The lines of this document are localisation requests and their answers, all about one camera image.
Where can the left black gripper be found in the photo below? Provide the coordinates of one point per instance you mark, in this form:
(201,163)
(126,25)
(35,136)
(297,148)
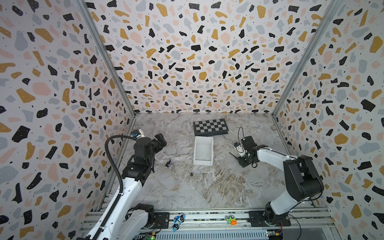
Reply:
(161,139)

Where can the white plastic bin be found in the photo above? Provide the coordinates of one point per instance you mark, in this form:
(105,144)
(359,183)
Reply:
(204,151)

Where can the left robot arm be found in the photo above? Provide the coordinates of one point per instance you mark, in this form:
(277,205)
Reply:
(121,221)

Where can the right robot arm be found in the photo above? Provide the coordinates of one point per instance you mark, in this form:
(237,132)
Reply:
(302,180)

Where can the small black white clip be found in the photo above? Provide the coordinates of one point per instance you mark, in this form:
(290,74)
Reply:
(169,164)

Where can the black grey checkerboard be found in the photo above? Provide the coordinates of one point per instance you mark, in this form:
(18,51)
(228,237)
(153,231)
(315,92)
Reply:
(210,128)

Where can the green orange sticker tag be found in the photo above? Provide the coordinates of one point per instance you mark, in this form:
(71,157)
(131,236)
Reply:
(231,220)

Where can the blue sticker tag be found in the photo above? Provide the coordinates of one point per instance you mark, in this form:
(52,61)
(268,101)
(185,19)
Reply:
(178,220)

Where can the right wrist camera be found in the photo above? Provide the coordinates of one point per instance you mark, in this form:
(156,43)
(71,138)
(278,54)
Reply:
(239,148)

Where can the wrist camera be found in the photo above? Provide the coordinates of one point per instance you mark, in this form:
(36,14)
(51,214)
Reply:
(138,133)
(239,148)

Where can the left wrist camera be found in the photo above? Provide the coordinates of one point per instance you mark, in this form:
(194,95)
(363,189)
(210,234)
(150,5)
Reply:
(138,133)

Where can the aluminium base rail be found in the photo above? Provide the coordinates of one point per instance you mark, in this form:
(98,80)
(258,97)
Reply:
(302,223)

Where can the white vented cable duct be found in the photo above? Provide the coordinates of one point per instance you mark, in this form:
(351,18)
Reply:
(214,235)

